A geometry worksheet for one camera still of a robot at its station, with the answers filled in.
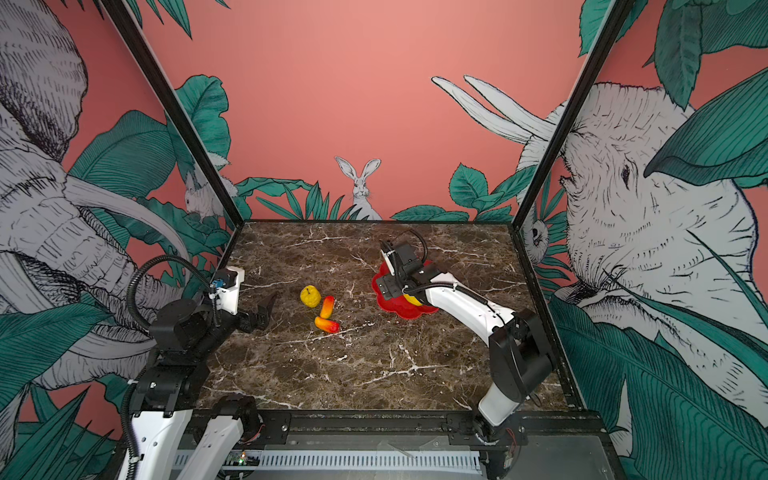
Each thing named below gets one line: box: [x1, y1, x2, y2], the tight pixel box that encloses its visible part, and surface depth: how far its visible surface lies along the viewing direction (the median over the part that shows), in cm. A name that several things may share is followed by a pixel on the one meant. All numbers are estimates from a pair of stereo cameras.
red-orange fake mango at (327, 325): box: [314, 316, 341, 334], surface depth 92 cm
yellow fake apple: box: [300, 284, 321, 308], surface depth 95 cm
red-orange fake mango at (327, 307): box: [320, 295, 335, 319], surface depth 95 cm
